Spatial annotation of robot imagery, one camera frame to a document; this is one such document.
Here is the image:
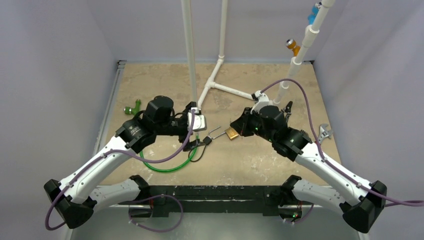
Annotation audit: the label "brass padlock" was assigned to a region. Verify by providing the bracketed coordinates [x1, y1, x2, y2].
[207, 126, 240, 141]

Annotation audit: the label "green cable lock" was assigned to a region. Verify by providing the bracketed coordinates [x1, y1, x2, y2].
[137, 135, 203, 174]

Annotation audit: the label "black cable loop lock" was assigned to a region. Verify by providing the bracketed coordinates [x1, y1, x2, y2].
[188, 136, 213, 163]

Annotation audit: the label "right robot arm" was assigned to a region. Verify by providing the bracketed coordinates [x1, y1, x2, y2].
[230, 105, 387, 234]

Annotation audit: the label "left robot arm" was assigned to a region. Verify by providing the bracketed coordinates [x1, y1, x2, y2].
[44, 95, 207, 231]

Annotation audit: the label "black pliers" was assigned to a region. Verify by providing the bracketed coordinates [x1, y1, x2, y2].
[282, 101, 293, 123]

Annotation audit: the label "green pipe fitting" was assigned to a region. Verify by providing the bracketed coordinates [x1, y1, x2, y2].
[123, 99, 142, 116]

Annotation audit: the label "adjustable wrench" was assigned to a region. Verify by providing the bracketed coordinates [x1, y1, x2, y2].
[318, 123, 334, 144]

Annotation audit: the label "orange valve fitting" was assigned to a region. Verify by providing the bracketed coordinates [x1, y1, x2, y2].
[285, 38, 301, 57]

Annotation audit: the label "blue valve fitting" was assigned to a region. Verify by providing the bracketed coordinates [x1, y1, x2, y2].
[307, 2, 322, 25]

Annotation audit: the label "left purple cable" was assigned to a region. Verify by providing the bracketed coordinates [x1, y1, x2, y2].
[44, 109, 196, 232]

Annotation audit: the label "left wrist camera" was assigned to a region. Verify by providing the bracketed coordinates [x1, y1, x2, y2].
[187, 107, 207, 132]

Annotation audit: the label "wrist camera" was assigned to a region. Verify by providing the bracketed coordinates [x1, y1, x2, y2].
[187, 107, 207, 132]
[250, 90, 270, 114]

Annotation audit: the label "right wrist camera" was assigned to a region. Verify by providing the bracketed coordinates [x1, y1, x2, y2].
[250, 90, 270, 114]

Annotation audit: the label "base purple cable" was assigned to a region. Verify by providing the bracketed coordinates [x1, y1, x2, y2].
[128, 193, 184, 233]

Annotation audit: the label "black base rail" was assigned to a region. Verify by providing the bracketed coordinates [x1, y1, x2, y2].
[129, 175, 314, 220]

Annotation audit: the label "aluminium frame rail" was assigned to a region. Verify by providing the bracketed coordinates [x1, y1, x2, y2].
[92, 60, 127, 156]

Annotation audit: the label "white pvc pipe frame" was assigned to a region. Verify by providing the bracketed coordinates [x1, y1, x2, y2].
[180, 0, 336, 115]

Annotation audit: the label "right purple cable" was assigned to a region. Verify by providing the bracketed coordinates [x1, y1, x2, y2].
[259, 78, 424, 208]

